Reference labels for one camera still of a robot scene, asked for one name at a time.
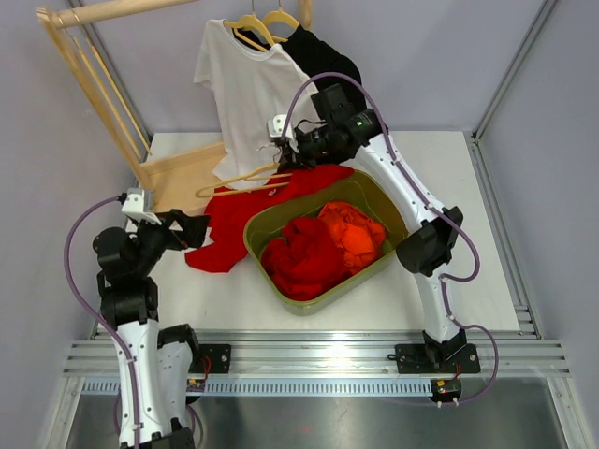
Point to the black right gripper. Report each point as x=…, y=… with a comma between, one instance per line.
x=286, y=160

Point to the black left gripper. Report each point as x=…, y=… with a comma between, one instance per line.
x=193, y=229

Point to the red t shirt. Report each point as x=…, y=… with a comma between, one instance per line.
x=304, y=262
x=231, y=211

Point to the orange t shirt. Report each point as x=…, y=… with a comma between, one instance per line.
x=357, y=236

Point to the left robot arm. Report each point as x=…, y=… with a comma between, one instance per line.
x=153, y=362

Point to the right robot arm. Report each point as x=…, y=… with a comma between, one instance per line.
x=433, y=229

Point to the white t shirt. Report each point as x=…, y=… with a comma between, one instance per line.
x=250, y=87

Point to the black t shirt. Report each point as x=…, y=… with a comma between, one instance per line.
x=313, y=56

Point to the yellow hanger of black shirt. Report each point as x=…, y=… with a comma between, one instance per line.
x=280, y=16

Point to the yellow hanger of white shirt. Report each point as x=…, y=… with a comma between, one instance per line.
x=252, y=22

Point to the wooden clothes rack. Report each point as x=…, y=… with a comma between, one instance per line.
x=154, y=46

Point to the olive green plastic basket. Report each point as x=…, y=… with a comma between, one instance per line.
x=359, y=190

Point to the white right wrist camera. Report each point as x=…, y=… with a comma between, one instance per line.
x=278, y=131

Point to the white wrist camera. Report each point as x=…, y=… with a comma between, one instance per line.
x=138, y=206
x=278, y=131

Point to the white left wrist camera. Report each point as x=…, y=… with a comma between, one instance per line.
x=138, y=206

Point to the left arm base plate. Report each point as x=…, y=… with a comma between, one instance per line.
x=216, y=358

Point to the aluminium frame post left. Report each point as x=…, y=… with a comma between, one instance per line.
x=82, y=31

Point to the aluminium frame post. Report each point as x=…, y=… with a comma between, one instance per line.
x=82, y=31
x=535, y=30

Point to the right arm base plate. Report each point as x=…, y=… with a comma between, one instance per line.
x=411, y=359

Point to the white slotted cable duct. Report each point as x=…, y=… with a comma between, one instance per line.
x=411, y=388

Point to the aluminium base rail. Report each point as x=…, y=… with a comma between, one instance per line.
x=365, y=354

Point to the aluminium frame post right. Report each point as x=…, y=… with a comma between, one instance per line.
x=535, y=30

